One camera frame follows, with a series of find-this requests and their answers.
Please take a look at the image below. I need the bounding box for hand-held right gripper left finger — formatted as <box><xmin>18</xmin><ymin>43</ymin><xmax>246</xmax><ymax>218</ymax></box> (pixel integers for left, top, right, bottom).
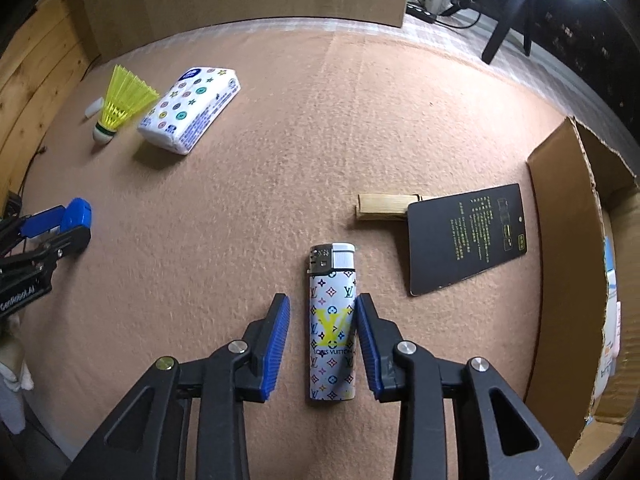
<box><xmin>62</xmin><ymin>294</ymin><xmax>291</xmax><ymax>480</ymax></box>

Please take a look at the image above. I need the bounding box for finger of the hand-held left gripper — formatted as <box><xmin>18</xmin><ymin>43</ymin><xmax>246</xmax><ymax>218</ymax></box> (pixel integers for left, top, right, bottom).
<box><xmin>0</xmin><ymin>198</ymin><xmax>93</xmax><ymax>256</ymax></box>
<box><xmin>0</xmin><ymin>227</ymin><xmax>91</xmax><ymax>272</ymax></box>

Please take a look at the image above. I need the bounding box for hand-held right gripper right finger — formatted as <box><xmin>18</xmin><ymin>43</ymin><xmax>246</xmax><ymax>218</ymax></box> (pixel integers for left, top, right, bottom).
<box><xmin>354</xmin><ymin>292</ymin><xmax>576</xmax><ymax>480</ymax></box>

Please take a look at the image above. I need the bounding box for patterned white lighter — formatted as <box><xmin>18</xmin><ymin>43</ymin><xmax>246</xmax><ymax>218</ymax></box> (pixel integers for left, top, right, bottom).
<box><xmin>306</xmin><ymin>242</ymin><xmax>358</xmax><ymax>403</ymax></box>

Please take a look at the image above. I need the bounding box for black card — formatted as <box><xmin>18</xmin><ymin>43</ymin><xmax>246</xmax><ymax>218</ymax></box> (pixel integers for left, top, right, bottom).
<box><xmin>406</xmin><ymin>183</ymin><xmax>530</xmax><ymax>297</ymax></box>

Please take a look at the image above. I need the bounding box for yellow shuttlecock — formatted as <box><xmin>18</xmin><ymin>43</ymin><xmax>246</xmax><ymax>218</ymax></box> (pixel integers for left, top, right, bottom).
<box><xmin>91</xmin><ymin>64</ymin><xmax>161</xmax><ymax>146</ymax></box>

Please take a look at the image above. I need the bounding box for small wooden block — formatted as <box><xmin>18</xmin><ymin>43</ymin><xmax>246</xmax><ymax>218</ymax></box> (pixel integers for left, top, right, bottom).
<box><xmin>356</xmin><ymin>194</ymin><xmax>423</xmax><ymax>223</ymax></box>

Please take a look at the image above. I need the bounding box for patterned tissue pack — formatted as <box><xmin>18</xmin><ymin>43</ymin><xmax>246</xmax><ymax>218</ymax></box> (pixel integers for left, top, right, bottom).
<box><xmin>136</xmin><ymin>66</ymin><xmax>241</xmax><ymax>156</ymax></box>

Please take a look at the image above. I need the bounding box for cardboard box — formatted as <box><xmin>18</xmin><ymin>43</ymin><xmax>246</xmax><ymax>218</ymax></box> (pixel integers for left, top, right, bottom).
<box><xmin>526</xmin><ymin>116</ymin><xmax>640</xmax><ymax>476</ymax></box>

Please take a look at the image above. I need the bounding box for white bottle with blue cap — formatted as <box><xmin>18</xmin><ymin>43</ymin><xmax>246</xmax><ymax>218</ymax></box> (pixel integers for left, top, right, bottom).
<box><xmin>597</xmin><ymin>235</ymin><xmax>623</xmax><ymax>401</ymax></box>

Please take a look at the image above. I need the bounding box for white fuzzy cloth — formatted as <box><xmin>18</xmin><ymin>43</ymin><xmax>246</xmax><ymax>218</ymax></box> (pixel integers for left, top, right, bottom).
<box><xmin>0</xmin><ymin>317</ymin><xmax>36</xmax><ymax>393</ymax></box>

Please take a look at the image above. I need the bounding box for pine plank panel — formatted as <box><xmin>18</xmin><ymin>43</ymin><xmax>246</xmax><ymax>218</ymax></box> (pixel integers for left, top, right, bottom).
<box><xmin>0</xmin><ymin>0</ymin><xmax>101</xmax><ymax>211</ymax></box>

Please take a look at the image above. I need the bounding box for black inline remote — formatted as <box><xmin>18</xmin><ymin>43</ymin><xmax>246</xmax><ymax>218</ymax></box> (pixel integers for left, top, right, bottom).
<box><xmin>406</xmin><ymin>2</ymin><xmax>436</xmax><ymax>23</ymax></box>

